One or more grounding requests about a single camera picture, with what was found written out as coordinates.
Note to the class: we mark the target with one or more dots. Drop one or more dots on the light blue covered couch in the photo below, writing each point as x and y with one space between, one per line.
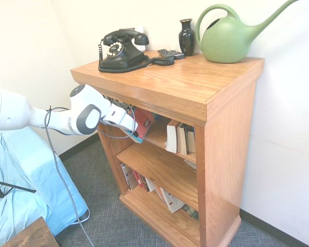
20 164

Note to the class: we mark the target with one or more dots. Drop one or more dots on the tan page edge book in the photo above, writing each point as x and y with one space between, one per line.
182 140

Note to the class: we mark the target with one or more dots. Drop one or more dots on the thin orange spine paperback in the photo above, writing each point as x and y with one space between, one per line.
158 192

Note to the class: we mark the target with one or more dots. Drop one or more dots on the wooden oak bookshelf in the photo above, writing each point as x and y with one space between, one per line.
229 144

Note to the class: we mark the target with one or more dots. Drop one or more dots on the dark cover flat book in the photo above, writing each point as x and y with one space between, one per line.
190 212

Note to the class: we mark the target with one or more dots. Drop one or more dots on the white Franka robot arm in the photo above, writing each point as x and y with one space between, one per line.
56 115

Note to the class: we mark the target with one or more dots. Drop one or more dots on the red and teal book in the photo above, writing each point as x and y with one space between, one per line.
145 128

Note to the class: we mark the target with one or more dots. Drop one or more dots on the dark red spine book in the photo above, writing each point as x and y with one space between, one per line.
144 184

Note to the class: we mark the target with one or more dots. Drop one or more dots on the thick white paperback book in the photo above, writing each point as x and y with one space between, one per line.
172 137

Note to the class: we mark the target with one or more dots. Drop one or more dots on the black remote control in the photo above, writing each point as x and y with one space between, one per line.
178 54
166 53

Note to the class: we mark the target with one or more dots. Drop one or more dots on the flat lying magazine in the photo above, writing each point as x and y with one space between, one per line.
191 164

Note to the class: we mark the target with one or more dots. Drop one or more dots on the green plastic watering can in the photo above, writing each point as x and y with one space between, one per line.
221 41

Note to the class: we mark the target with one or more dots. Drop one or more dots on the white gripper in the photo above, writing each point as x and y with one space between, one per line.
121 119

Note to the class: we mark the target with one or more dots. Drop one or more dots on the plain white book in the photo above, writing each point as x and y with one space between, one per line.
150 185

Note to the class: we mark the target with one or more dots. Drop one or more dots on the dark green spine book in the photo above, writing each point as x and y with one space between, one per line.
191 139

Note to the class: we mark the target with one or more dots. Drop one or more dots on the blue book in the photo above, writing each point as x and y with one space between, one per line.
159 117

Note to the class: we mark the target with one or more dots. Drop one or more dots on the black rotary telephone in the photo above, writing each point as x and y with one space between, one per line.
121 56
144 64

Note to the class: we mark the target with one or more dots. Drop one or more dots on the black tripod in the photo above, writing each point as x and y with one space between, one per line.
15 187

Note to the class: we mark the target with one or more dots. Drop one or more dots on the white book with red print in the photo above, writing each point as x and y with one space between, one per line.
172 202

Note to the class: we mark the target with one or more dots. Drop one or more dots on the black glossy vase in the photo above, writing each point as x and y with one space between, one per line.
187 38

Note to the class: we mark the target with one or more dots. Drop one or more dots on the large grey cover book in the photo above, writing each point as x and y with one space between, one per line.
130 177

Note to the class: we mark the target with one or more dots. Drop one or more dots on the dark spine books row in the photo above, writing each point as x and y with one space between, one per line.
118 101

